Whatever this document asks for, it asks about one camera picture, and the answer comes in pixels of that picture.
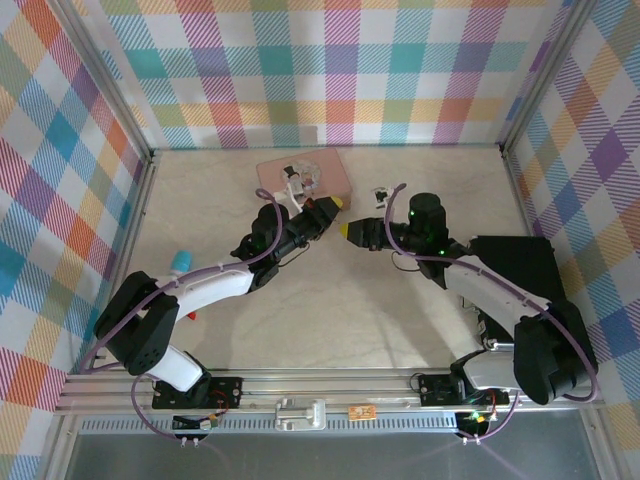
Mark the pink cartoon-print box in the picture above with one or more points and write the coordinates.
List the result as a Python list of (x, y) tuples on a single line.
[(332, 170)]

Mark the aluminium frame floor rail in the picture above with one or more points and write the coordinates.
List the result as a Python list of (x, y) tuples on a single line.
[(127, 235), (325, 147)]

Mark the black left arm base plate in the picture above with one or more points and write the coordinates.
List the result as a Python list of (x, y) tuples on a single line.
[(222, 390)]

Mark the light blue cylinder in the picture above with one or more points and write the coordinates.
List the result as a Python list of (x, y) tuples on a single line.
[(182, 261)]

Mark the aluminium frame post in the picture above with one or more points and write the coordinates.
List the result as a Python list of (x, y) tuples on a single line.
[(545, 75), (107, 75)]

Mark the white latch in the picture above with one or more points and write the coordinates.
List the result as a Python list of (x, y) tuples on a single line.
[(300, 414)]

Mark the grey perforated metal strip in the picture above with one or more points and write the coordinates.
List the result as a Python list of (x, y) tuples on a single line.
[(250, 425)]

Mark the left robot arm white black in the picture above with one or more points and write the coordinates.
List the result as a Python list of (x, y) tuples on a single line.
[(210, 286)]

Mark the orange tag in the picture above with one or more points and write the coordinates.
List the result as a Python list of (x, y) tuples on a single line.
[(362, 413)]

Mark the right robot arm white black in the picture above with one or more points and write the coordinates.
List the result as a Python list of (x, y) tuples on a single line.
[(492, 292)]

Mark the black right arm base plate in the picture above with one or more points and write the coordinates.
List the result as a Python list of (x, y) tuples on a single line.
[(437, 387)]

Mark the small circuit board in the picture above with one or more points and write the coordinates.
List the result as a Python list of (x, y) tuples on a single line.
[(475, 420), (197, 422)]

